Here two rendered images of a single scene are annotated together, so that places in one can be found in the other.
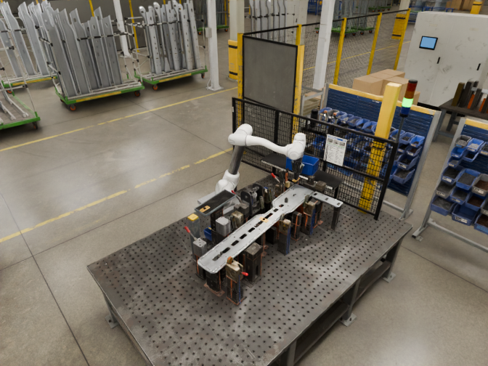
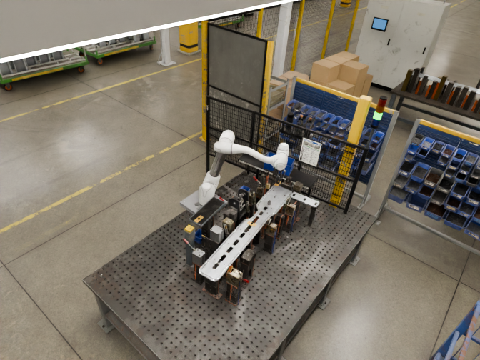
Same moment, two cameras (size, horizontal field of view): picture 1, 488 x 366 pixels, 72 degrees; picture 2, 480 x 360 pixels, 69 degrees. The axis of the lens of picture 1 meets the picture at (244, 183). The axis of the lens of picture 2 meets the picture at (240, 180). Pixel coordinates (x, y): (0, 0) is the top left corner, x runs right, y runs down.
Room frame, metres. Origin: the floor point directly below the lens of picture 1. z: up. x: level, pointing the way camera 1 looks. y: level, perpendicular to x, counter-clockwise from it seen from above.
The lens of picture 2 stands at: (-0.01, 0.41, 3.28)
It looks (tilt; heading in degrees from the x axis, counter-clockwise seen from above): 38 degrees down; 349
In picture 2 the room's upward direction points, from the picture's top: 4 degrees clockwise
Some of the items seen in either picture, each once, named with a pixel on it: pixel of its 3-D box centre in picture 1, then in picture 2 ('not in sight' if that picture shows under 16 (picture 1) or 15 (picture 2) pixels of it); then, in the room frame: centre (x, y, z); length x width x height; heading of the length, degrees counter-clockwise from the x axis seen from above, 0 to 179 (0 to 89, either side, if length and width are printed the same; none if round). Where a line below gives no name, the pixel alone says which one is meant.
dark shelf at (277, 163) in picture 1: (300, 169); (276, 168); (3.05, -0.59, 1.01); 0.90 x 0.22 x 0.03; 50
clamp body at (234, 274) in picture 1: (234, 282); (233, 286); (1.66, 0.07, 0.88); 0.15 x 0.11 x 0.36; 50
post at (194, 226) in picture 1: (195, 240); (190, 247); (2.07, 0.40, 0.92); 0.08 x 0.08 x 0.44; 50
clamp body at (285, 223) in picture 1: (283, 236); (269, 237); (2.16, -0.34, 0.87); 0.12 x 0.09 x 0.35; 50
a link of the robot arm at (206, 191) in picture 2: (223, 189); (206, 192); (2.81, 0.21, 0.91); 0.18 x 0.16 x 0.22; 161
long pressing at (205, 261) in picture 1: (263, 221); (251, 226); (2.21, -0.16, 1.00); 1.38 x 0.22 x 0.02; 140
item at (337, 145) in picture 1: (335, 149); (310, 151); (2.95, -0.90, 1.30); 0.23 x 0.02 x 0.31; 50
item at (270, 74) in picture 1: (266, 108); (233, 98); (4.94, -0.36, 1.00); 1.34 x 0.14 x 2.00; 42
